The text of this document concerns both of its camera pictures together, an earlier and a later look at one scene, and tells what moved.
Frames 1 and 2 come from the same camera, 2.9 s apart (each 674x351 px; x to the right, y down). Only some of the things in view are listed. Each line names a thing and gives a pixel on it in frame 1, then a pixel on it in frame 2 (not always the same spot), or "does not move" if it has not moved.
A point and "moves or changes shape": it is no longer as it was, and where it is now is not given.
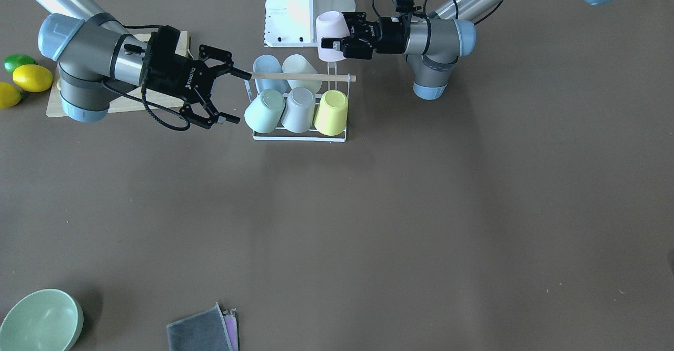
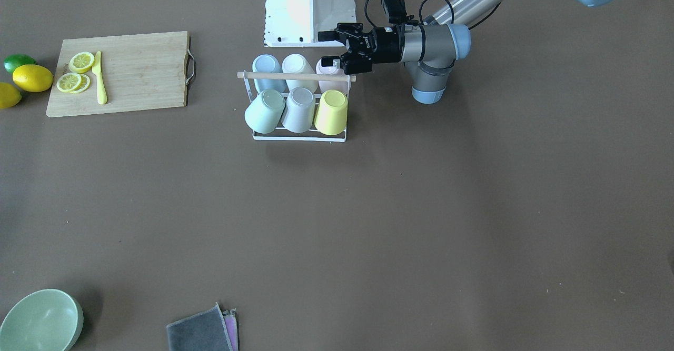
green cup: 263,113 does not move
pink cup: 330,24 moves or changes shape
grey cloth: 210,330 does not move
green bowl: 45,320 does not move
